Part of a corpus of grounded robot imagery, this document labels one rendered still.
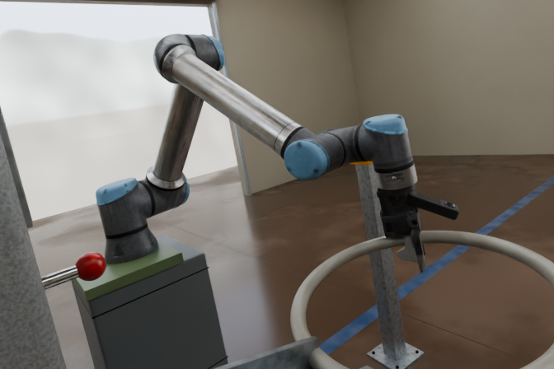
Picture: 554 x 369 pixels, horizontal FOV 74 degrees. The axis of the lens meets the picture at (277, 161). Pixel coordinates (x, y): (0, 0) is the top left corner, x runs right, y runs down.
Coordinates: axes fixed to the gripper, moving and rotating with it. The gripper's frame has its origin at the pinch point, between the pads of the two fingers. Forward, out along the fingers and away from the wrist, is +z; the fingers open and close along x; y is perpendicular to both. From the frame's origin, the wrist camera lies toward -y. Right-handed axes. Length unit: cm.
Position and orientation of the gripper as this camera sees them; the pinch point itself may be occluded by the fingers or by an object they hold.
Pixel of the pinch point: (424, 260)
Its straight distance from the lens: 100.3
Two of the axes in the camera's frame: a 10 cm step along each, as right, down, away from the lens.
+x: -3.5, 2.6, -9.0
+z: 2.6, 9.5, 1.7
